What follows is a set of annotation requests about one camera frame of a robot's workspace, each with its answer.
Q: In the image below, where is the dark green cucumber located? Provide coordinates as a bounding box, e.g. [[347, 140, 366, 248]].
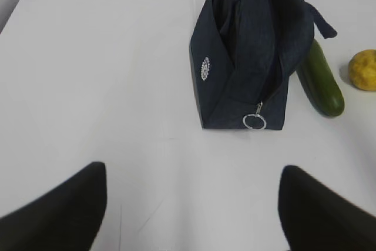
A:
[[296, 40, 345, 118]]

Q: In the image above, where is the navy blue lunch bag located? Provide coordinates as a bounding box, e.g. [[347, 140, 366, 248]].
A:
[[190, 0, 337, 130]]

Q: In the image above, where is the yellow pear-shaped squash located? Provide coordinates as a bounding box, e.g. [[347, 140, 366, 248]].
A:
[[348, 49, 375, 92]]

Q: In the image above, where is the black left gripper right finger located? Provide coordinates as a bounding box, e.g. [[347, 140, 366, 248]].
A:
[[278, 165, 375, 250]]

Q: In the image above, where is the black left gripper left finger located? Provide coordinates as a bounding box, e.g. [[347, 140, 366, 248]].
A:
[[1, 162, 106, 250]]

